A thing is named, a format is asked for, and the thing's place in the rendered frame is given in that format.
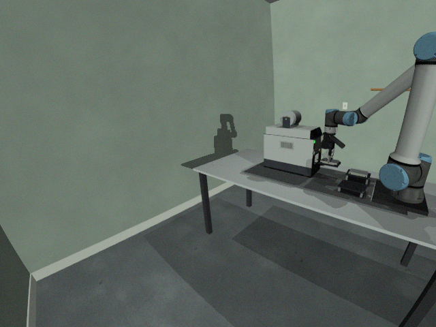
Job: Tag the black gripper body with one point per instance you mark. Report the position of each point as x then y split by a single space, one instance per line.
326 142

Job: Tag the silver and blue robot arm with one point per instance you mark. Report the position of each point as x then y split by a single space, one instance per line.
407 169

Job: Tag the grey cylinder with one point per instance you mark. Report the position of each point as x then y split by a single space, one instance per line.
295 116

